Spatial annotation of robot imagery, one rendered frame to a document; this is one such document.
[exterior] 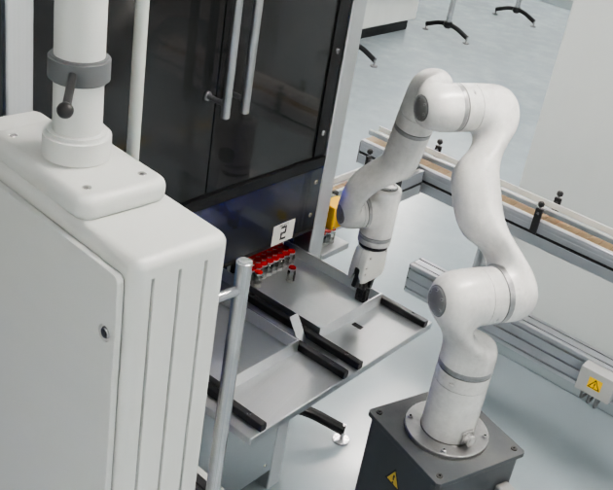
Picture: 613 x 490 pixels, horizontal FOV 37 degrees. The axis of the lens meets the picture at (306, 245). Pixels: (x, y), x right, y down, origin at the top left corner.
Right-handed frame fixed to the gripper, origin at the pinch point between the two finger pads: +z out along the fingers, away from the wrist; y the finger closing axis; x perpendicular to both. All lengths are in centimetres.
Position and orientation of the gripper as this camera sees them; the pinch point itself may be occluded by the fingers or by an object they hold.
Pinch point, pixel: (362, 294)
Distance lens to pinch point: 237.4
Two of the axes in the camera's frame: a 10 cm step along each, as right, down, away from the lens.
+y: -6.4, 2.9, -7.1
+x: 7.5, 4.2, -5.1
